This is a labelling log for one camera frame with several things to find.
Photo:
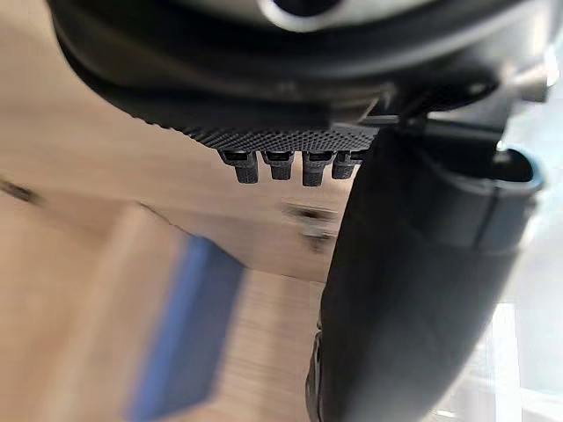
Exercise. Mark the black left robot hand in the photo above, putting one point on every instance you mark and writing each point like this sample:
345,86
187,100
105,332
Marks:
396,264

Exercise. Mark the blue folder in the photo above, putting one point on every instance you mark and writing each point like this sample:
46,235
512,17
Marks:
193,325

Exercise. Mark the light wooden cabinet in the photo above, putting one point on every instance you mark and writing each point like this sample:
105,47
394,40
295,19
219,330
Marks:
110,198

